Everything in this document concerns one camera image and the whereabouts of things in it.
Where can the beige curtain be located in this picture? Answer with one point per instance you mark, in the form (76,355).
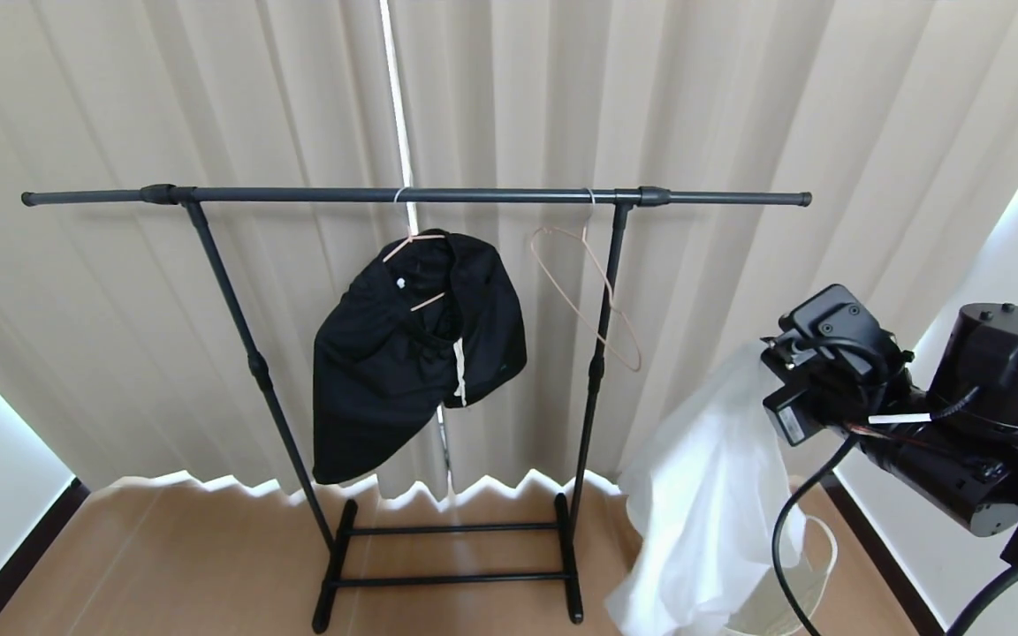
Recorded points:
(739,88)

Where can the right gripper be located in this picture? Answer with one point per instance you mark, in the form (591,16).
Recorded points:
(960,477)

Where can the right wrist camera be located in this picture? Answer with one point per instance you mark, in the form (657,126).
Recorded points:
(836,318)

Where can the black clothes rack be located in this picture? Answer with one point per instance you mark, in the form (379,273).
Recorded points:
(297,194)

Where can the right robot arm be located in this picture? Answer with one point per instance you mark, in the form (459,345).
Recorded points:
(1004,362)

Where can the pink clothes hanger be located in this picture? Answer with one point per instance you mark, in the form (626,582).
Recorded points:
(602,274)
(425,236)

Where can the black garment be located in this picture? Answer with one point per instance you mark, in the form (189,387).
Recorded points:
(385,389)

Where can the white laundry basket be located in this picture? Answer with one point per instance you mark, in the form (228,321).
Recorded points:
(814,565)

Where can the white garment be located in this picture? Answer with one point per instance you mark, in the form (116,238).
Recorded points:
(703,495)

